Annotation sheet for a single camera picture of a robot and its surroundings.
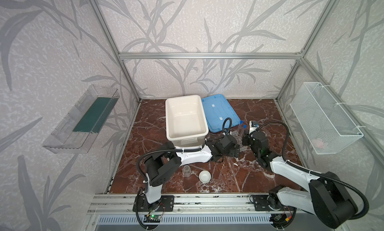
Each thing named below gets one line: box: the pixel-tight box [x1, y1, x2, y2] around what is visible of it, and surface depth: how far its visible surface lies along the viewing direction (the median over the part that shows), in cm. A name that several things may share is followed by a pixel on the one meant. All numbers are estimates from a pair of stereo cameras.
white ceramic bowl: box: [198, 170, 212, 184], surface depth 84 cm
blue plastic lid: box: [201, 94, 241, 133], surface depth 115 cm
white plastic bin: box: [165, 94, 209, 148], surface depth 101 cm
